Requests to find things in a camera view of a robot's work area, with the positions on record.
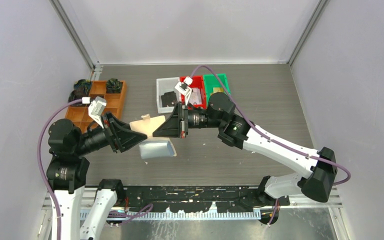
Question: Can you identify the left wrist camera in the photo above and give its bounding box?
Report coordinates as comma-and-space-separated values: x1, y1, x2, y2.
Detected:
88, 96, 107, 128

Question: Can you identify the red plastic bin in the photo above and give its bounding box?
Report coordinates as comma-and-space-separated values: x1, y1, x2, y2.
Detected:
177, 75, 207, 109

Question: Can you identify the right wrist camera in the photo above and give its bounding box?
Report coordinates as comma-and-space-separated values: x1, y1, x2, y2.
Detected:
174, 76, 193, 106

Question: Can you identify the green plastic bin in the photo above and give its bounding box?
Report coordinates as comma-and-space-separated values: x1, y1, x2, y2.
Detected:
203, 73, 231, 101

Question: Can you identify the orange wooden compartment tray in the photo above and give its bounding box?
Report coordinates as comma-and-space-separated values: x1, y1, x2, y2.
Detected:
65, 80, 127, 133

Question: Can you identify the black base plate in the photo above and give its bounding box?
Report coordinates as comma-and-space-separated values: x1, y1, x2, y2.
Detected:
109, 186, 291, 224

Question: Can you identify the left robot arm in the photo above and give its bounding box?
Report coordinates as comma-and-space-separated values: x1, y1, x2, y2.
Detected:
46, 113, 148, 240

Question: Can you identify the dark fabric bundle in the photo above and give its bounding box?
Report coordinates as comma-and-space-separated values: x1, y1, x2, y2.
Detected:
73, 79, 92, 95
67, 89, 89, 102
105, 78, 123, 94

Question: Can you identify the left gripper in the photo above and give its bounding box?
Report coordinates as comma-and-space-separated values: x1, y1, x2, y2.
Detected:
74, 110, 147, 154

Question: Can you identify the white plastic bin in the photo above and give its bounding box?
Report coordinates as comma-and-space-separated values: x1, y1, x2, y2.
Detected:
156, 77, 180, 114

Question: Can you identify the white card in red bin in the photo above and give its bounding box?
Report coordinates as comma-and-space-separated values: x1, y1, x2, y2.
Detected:
189, 87, 202, 106

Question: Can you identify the beige card holder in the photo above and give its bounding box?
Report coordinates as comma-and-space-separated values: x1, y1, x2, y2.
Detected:
129, 114, 166, 139

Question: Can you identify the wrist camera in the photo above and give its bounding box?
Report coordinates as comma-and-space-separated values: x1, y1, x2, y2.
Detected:
88, 96, 107, 128
174, 76, 193, 106

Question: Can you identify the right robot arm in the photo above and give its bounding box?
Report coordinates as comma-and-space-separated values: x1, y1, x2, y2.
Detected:
152, 92, 337, 206

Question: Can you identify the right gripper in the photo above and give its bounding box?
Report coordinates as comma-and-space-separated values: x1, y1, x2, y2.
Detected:
153, 101, 224, 139

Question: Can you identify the clear card sleeve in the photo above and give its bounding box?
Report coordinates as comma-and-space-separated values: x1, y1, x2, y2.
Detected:
139, 139, 177, 159

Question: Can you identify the gold card in green bin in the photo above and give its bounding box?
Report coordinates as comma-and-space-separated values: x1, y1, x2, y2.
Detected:
212, 87, 226, 95

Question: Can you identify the aluminium rail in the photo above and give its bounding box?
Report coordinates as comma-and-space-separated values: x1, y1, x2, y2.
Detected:
42, 185, 343, 221

